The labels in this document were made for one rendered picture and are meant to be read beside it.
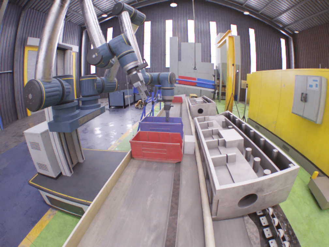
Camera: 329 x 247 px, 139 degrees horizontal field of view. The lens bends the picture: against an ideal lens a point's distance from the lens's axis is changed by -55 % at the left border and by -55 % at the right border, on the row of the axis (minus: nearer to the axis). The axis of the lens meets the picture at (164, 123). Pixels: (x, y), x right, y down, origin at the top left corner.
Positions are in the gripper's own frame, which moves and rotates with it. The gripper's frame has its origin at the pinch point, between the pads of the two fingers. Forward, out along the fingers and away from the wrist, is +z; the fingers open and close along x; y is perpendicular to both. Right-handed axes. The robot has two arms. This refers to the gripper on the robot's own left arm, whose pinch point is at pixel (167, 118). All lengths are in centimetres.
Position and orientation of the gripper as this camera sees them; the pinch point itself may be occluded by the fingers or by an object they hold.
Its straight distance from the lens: 117.2
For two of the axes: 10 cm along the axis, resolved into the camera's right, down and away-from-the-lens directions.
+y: 9.9, 0.4, -1.2
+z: 0.0, 9.6, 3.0
